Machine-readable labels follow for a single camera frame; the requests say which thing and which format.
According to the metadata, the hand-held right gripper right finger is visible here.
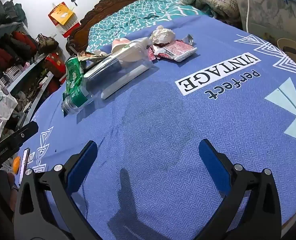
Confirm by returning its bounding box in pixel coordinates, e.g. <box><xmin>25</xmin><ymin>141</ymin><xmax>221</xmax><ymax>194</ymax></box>
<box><xmin>198</xmin><ymin>139</ymin><xmax>282</xmax><ymax>240</ymax></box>

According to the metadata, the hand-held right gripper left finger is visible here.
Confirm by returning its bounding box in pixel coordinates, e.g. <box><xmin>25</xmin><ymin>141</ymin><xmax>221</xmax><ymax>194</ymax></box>
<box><xmin>14</xmin><ymin>141</ymin><xmax>101</xmax><ymax>240</ymax></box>

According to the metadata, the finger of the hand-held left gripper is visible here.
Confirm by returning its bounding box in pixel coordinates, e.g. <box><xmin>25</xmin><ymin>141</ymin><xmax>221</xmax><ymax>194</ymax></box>
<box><xmin>3</xmin><ymin>121</ymin><xmax>39</xmax><ymax>147</ymax></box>

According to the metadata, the white sponge packet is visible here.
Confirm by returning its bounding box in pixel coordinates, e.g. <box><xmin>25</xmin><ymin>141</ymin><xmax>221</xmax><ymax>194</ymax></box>
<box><xmin>102</xmin><ymin>65</ymin><xmax>154</xmax><ymax>100</ymax></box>

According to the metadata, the white tissue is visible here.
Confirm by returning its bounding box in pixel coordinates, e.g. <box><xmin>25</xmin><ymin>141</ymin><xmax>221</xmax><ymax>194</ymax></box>
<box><xmin>151</xmin><ymin>25</ymin><xmax>176</xmax><ymax>45</ymax></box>

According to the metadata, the orange round object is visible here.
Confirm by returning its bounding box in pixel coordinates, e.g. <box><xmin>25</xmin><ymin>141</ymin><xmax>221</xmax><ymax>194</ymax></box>
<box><xmin>12</xmin><ymin>156</ymin><xmax>21</xmax><ymax>175</ymax></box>

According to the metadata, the dark smartphone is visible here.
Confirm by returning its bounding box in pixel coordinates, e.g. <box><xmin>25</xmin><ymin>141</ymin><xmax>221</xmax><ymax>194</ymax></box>
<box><xmin>18</xmin><ymin>147</ymin><xmax>31</xmax><ymax>187</ymax></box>

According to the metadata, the grey metal shelf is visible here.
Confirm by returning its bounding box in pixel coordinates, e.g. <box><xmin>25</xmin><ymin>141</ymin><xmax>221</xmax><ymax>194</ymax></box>
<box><xmin>0</xmin><ymin>21</ymin><xmax>63</xmax><ymax>130</ymax></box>

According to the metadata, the red bag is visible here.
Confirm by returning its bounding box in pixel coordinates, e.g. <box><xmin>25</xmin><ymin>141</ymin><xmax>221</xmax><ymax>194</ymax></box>
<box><xmin>44</xmin><ymin>52</ymin><xmax>66</xmax><ymax>83</ymax></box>

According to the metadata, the blue printed blanket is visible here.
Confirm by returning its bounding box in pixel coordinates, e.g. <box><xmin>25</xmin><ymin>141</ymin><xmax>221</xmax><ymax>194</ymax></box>
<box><xmin>15</xmin><ymin>14</ymin><xmax>296</xmax><ymax>240</ymax></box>

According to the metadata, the brown handbag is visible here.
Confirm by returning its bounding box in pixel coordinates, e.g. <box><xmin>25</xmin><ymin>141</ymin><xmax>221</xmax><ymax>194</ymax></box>
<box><xmin>35</xmin><ymin>33</ymin><xmax>59</xmax><ymax>54</ymax></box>

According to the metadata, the clear plastic bottle green label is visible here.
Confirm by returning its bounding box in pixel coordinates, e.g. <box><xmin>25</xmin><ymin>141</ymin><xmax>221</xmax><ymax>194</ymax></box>
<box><xmin>61</xmin><ymin>37</ymin><xmax>156</xmax><ymax>117</ymax></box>

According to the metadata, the red and white wrapper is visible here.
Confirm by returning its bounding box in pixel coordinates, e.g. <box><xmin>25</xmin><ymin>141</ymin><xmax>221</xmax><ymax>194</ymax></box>
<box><xmin>153</xmin><ymin>40</ymin><xmax>198</xmax><ymax>62</ymax></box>

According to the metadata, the pink and white packet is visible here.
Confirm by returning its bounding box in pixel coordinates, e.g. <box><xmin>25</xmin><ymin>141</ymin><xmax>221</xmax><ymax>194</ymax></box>
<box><xmin>112</xmin><ymin>38</ymin><xmax>132</xmax><ymax>55</ymax></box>

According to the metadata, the dark red wrapper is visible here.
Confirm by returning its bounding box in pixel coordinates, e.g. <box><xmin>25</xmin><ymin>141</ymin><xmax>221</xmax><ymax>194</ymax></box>
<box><xmin>147</xmin><ymin>47</ymin><xmax>159</xmax><ymax>61</ymax></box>

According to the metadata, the silver foil wrapper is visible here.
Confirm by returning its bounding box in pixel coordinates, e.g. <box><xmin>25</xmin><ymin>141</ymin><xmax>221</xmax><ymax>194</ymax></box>
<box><xmin>182</xmin><ymin>34</ymin><xmax>195</xmax><ymax>46</ymax></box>

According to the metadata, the carved wooden headboard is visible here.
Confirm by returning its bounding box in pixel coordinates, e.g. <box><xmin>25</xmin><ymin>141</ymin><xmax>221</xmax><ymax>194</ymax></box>
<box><xmin>65</xmin><ymin>0</ymin><xmax>151</xmax><ymax>55</ymax></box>

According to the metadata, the wooden chair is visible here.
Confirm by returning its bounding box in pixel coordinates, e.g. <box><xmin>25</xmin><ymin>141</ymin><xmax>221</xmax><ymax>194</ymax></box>
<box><xmin>277</xmin><ymin>38</ymin><xmax>296</xmax><ymax>77</ymax></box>

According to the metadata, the teal patterned quilt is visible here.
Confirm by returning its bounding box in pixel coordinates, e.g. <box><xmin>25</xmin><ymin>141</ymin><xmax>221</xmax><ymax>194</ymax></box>
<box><xmin>87</xmin><ymin>0</ymin><xmax>213</xmax><ymax>53</ymax></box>

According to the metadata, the clear plastic storage box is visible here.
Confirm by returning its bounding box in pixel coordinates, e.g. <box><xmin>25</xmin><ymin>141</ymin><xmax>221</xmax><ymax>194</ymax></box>
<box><xmin>224</xmin><ymin>0</ymin><xmax>296</xmax><ymax>45</ymax></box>

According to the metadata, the red and yellow wall calendar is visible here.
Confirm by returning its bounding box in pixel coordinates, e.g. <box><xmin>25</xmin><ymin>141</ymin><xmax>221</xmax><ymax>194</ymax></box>
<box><xmin>48</xmin><ymin>2</ymin><xmax>80</xmax><ymax>37</ymax></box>

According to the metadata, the white cable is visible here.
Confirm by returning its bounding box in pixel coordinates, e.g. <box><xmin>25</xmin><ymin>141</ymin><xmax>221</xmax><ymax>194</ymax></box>
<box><xmin>245</xmin><ymin>0</ymin><xmax>253</xmax><ymax>32</ymax></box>

